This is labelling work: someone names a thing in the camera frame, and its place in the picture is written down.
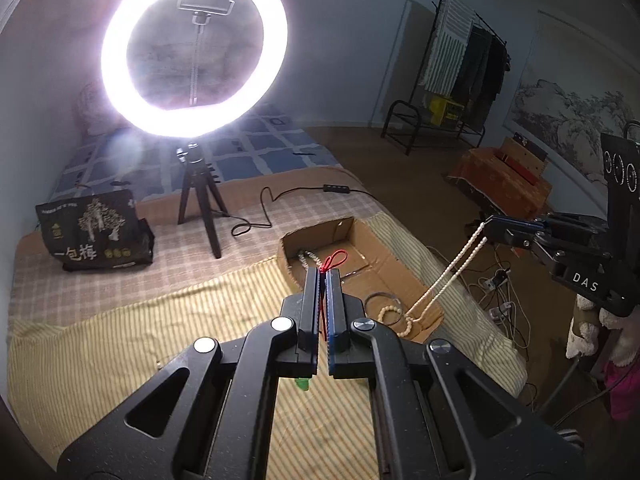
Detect black power cable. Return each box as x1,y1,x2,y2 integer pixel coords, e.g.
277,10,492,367
230,184,372,238

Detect door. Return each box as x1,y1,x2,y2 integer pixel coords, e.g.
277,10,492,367
369,0,442,129

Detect thin cream pearl necklace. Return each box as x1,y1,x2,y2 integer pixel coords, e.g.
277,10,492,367
399,221,490,339

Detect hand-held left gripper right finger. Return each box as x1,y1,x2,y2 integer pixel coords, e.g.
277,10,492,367
327,269,586,480

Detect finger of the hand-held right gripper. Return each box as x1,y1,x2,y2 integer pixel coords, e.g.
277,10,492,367
504,233,611,266
482,212,609,246

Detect chunky twisted pearl necklace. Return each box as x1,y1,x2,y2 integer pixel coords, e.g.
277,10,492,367
296,249,324,276

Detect blue plaid bedsheet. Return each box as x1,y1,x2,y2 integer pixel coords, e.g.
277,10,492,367
49,102,347,202

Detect grey hanging garment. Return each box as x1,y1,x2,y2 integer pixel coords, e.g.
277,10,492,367
451,27,494,112

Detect rolled floral quilt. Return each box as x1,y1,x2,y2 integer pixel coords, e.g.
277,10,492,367
73,80,132,137

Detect black clothes rack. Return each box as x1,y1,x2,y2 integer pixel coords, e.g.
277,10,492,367
416,0,512,137

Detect tangled floor cables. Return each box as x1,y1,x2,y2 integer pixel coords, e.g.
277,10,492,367
464,219,532,362

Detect white striped towel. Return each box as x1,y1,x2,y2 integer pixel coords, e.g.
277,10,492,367
419,0,477,97

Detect black printed bag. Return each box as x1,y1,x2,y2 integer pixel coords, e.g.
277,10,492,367
34,190,155,272

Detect cardboard box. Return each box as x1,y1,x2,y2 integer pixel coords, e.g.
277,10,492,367
277,215,445,344

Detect black tripod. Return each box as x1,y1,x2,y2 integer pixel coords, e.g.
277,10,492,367
175,142,232,260

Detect person's pink garment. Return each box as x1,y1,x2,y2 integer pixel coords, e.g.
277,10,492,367
602,355,640,422

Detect black bangle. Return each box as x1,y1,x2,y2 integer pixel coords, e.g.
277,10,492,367
363,292,401,317

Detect yellow box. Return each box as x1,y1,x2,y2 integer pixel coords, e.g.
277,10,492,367
428,95,467,126

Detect yellow striped cloth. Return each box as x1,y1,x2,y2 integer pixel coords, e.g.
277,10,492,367
7,209,532,480

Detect wooden box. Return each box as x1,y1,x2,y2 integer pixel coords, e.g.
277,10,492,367
497,132,549,182

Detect landscape wall painting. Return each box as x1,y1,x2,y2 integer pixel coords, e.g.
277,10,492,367
502,9,640,202

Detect black hanging garment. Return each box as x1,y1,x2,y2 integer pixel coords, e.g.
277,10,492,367
479,37,512,129

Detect ring light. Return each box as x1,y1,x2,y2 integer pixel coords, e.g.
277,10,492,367
99,0,290,140

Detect red cord jade pendant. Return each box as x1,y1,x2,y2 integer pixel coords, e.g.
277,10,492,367
294,248,350,391

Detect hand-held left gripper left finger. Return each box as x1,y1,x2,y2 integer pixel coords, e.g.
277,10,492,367
57,266,321,480

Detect beige checked blanket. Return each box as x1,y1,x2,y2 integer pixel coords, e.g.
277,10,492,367
9,167,382,322

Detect phone holder with gooseneck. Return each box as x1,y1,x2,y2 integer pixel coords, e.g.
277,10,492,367
176,0,236,109

